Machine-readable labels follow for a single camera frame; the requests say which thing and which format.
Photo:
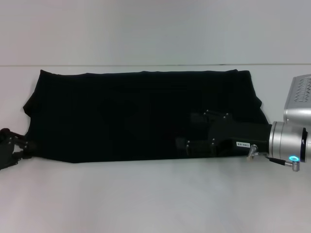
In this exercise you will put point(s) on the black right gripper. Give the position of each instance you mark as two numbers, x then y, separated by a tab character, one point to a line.
240	134

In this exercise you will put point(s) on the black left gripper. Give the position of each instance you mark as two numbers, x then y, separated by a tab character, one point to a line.
6	154

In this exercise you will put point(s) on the black t-shirt with FREE print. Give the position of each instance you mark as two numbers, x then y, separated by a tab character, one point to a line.
121	116

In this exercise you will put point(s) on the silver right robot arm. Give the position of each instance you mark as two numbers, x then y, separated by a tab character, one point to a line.
289	143

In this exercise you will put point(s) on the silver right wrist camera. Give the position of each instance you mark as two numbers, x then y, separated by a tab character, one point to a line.
300	99

